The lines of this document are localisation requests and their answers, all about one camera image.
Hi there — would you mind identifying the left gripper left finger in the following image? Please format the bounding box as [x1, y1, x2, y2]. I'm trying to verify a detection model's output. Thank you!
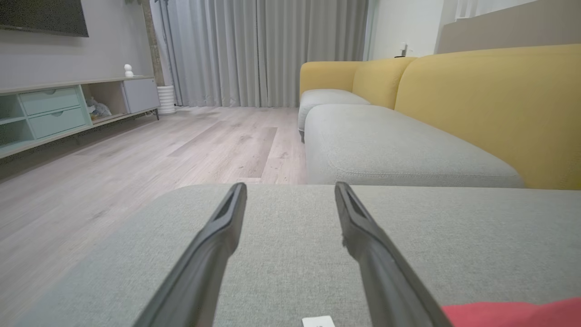
[133, 183, 248, 327]

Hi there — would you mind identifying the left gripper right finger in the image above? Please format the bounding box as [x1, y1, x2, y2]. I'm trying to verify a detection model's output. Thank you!
[334, 181, 455, 327]

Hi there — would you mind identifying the red basketball jersey garment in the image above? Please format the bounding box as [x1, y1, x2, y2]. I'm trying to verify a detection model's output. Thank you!
[441, 297, 581, 327]

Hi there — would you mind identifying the long grey sofa seat cushion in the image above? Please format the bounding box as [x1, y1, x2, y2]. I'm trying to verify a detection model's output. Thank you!
[303, 104, 526, 188]

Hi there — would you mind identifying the white ribbed cylinder bin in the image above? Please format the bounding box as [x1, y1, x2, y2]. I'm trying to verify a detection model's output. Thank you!
[157, 85, 177, 115]

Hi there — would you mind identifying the grey cabinet door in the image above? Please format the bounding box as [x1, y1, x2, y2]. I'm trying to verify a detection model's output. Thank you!
[122, 78, 161, 114]

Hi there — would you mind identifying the short grey sofa seat cushion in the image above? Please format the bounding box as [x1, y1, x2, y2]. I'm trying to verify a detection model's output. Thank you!
[297, 89, 372, 133]

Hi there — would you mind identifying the clear plastic bag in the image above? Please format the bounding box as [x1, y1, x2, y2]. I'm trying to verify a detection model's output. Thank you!
[86, 97, 113, 122]

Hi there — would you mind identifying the narrow yellow sofa backrest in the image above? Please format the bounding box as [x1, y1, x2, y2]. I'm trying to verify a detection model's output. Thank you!
[352, 57, 417, 110]

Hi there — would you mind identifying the mint green cabinet drawer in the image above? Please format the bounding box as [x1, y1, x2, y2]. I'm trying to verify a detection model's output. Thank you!
[28, 107, 89, 139]
[19, 86, 83, 117]

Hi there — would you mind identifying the yellow and grey sofa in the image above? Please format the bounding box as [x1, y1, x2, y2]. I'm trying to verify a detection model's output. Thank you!
[394, 43, 581, 190]

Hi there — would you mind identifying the yellow sofa end backrest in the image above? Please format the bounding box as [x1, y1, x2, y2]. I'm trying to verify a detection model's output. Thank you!
[299, 60, 364, 98]

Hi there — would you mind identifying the grey pleated curtain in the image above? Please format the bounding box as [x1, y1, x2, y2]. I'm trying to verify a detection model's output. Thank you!
[150, 0, 369, 109]

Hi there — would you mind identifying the mint and wood TV cabinet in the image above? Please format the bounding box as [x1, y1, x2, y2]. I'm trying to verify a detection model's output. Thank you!
[0, 75, 162, 160]

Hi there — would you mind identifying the black wall television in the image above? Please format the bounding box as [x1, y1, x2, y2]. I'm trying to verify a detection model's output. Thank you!
[0, 0, 89, 38]

